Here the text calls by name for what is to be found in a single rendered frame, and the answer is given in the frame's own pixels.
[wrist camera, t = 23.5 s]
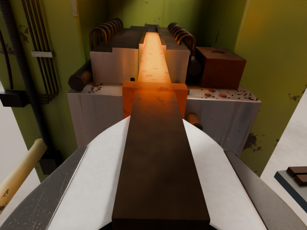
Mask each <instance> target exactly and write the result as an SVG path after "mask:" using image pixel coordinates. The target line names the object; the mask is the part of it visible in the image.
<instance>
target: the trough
mask: <svg viewBox="0 0 307 230"><path fill-rule="evenodd" d="M146 32H155V33H158V29H157V25H147V30H146Z"/></svg>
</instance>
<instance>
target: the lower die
mask: <svg viewBox="0 0 307 230"><path fill-rule="evenodd" d="M147 25H149V24H145V25H144V26H131V27H130V28H123V29H122V31H119V33H117V35H114V37H111V40H108V39H107V41H108V43H107V44H105V43H104V41H103V42H101V43H100V44H99V45H98V46H96V47H95V48H94V49H92V50H91V51H90V59H91V66H92V74H93V82H96V83H115V84H123V83H124V81H130V78H135V81H138V74H139V69H140V64H141V59H142V54H143V47H144V40H145V35H146V30H147ZM154 25H156V24H154ZM157 29H158V33H159V38H160V41H161V45H162V49H163V53H164V58H165V61H166V65H167V68H168V72H169V76H170V80H171V82H172V83H173V82H178V83H180V84H185V80H186V74H187V68H188V61H189V55H190V50H189V49H188V48H187V46H186V45H185V44H184V43H183V42H181V45H177V42H178V41H175V38H173V36H172V35H171V33H170V31H169V30H168V28H167V27H159V25H157Z"/></svg>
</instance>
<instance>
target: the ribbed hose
mask: <svg viewBox="0 0 307 230"><path fill-rule="evenodd" d="M9 3H10V2H9V0H0V8H1V9H0V10H2V11H1V12H2V15H3V17H4V18H3V19H4V22H5V24H6V27H7V31H8V33H9V34H8V35H10V36H9V37H10V39H11V44H12V46H13V50H14V54H15V56H16V59H17V63H18V65H19V69H20V71H21V75H22V77H23V81H24V84H25V87H26V90H27V93H28V97H29V100H30V103H31V106H32V109H33V113H34V115H35V118H36V121H37V124H38V128H39V131H40V133H41V137H42V140H43V142H44V143H45V144H46V145H47V147H48V149H47V150H46V152H45V153H44V155H43V156H42V157H41V159H40V160H39V163H40V166H41V169H42V172H43V174H44V175H50V174H51V173H52V172H53V171H54V170H55V169H57V168H58V167H59V166H60V165H61V164H62V163H63V160H62V156H61V153H60V151H56V150H53V146H52V143H51V140H50V137H49V134H48V130H47V126H46V123H45V120H44V117H43V114H42V109H41V106H40V105H39V104H38V103H39V102H38V99H37V96H36V94H37V93H36V90H35V87H34V83H33V80H32V76H31V72H30V70H29V67H28V63H27V59H26V56H25V54H24V53H25V52H24V50H23V49H24V48H23V46H22V44H21V43H22V42H21V40H20V39H21V38H19V37H20V36H19V34H18V33H19V32H18V30H17V27H16V26H17V25H16V23H15V20H14V16H13V14H12V13H13V12H12V9H11V6H10V4H9Z"/></svg>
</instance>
